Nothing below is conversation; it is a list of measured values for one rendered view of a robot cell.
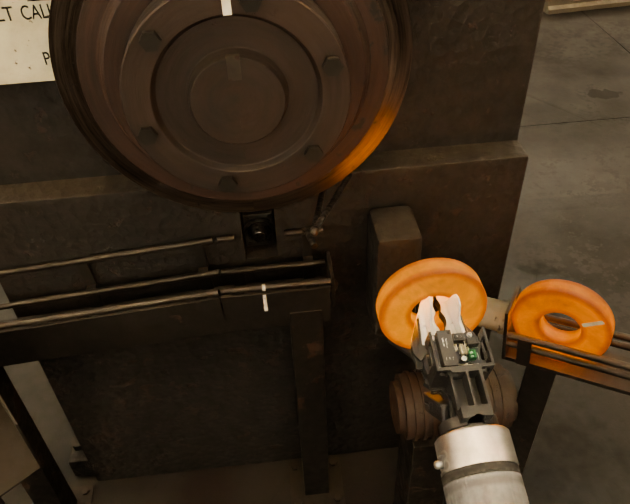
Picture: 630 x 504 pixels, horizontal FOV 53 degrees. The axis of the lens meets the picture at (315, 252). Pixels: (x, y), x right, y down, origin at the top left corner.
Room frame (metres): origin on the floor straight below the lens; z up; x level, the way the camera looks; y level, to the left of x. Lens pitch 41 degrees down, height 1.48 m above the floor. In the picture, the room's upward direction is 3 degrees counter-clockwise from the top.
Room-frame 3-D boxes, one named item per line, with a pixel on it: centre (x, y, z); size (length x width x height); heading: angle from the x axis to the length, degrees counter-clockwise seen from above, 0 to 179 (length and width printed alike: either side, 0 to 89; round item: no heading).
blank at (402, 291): (0.63, -0.16, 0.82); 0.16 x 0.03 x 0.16; 95
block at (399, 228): (0.86, -0.14, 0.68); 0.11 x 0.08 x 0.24; 4
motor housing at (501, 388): (0.72, -0.25, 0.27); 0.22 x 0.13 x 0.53; 94
